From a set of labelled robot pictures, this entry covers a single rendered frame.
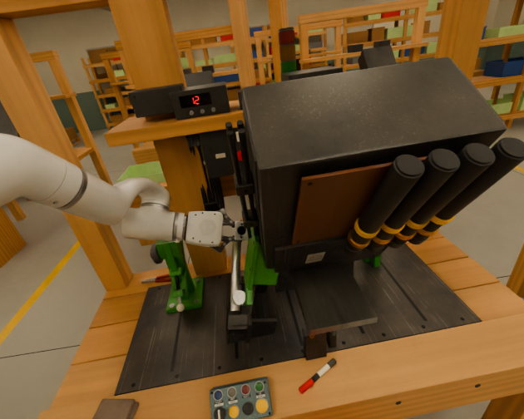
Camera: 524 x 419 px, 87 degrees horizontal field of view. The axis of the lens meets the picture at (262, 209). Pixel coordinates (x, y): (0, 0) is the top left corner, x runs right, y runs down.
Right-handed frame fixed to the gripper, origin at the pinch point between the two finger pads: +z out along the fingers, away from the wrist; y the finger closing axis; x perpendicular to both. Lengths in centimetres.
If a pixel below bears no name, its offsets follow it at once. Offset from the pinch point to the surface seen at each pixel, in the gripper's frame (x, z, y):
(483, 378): -18, 63, -37
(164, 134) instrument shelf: -5.8, -23.9, 25.3
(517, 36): 137, 424, 355
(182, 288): 26.4, -14.7, -16.9
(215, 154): -2.4, -9.0, 23.1
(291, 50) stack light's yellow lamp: -16, 11, 55
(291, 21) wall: 567, 228, 816
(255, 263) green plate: -8.6, 3.7, -10.0
